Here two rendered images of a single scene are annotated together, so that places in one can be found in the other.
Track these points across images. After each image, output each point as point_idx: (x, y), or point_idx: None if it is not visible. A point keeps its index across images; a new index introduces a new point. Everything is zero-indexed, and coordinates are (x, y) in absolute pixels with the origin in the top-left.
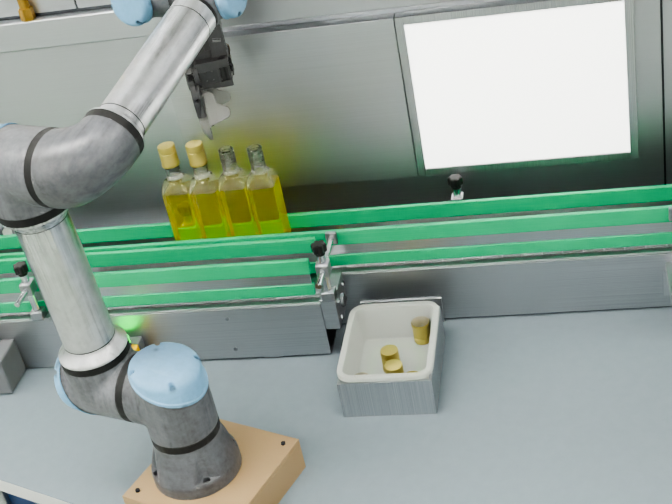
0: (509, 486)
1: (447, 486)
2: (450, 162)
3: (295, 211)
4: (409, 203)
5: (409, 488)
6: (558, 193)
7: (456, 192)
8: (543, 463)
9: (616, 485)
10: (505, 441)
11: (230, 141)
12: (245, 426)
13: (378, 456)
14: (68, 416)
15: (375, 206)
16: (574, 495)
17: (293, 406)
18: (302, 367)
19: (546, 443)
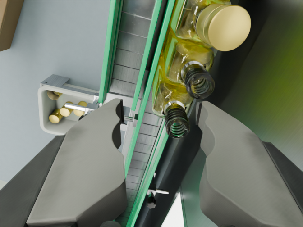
0: (7, 133)
1: (3, 112)
2: (175, 205)
3: (226, 87)
4: (190, 157)
5: (0, 97)
6: (133, 224)
7: (149, 195)
8: (22, 146)
9: (12, 163)
10: (34, 137)
11: (289, 75)
12: (2, 16)
13: (21, 87)
14: None
15: (199, 139)
16: (5, 151)
17: (63, 45)
18: (101, 54)
19: (34, 149)
